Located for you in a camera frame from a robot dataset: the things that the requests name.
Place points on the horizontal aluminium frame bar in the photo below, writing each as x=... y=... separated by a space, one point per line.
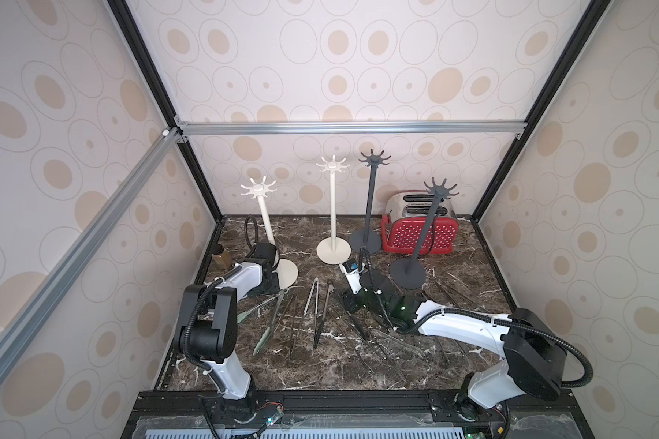
x=348 y=128

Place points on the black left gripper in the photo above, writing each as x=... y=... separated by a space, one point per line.
x=275 y=286

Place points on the diagonal aluminium frame bar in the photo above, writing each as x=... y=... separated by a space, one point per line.
x=15 y=339

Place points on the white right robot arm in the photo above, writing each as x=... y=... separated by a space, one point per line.
x=533 y=360

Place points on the slim steel tongs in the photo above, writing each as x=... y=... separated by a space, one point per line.
x=293 y=330

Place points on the black handled steel tongs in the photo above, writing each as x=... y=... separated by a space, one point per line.
x=355 y=324

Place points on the dark grey rack near toaster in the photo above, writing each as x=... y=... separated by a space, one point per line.
x=409 y=272

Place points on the white handled steel tongs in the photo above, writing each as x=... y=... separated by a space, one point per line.
x=313 y=298

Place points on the cream utensil rack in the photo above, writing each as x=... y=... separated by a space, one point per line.
x=286 y=270
x=333 y=250

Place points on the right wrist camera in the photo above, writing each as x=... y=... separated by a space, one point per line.
x=352 y=271

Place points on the red polka dot toaster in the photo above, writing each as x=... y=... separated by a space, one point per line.
x=404 y=220

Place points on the mint green silicone tongs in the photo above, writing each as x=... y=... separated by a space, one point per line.
x=272 y=320

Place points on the dark grey rack back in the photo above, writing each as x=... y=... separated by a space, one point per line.
x=367 y=238

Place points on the brown spice jar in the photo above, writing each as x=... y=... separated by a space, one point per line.
x=221 y=257

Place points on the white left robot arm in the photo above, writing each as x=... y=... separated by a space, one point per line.
x=207 y=330

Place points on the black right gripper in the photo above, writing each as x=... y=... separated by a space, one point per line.
x=357 y=299

